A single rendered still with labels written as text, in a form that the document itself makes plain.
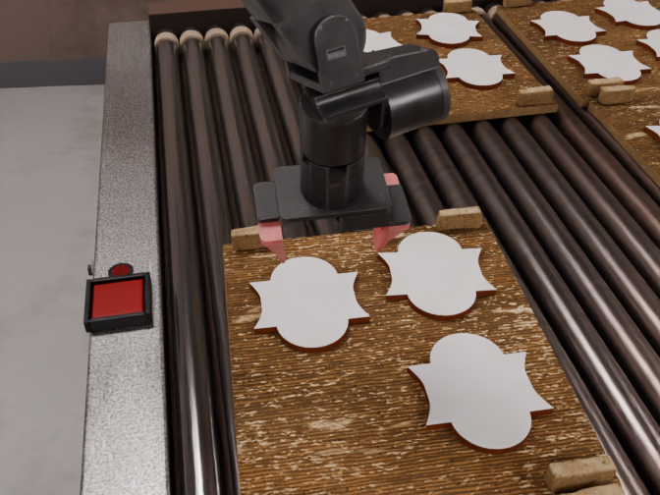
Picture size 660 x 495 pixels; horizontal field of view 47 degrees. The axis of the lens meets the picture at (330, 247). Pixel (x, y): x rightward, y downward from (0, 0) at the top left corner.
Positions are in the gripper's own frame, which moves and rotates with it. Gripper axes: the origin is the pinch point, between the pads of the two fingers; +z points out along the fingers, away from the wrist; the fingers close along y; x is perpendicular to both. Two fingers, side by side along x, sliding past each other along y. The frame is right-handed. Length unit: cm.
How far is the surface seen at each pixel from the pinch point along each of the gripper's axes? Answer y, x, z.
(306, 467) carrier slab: 5.2, 19.3, 8.2
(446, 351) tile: -11.5, 8.1, 10.0
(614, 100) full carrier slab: -54, -40, 22
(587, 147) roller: -46, -31, 23
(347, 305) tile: -2.2, -0.3, 11.7
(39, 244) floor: 74, -117, 133
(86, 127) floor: 65, -189, 149
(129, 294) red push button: 22.9, -7.7, 14.6
